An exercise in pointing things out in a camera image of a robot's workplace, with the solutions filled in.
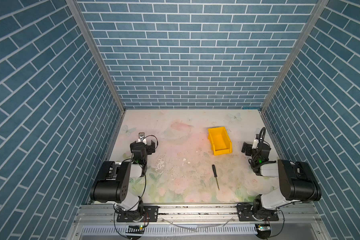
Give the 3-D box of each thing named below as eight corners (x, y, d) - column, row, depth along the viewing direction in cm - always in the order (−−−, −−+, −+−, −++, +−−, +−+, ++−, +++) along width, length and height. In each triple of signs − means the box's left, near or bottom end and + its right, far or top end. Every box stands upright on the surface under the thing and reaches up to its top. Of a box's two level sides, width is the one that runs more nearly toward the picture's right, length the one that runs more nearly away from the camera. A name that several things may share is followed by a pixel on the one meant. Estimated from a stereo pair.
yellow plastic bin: (213, 156, 96) (214, 151, 91) (206, 134, 108) (207, 128, 102) (231, 154, 97) (234, 148, 92) (223, 132, 109) (225, 126, 104)
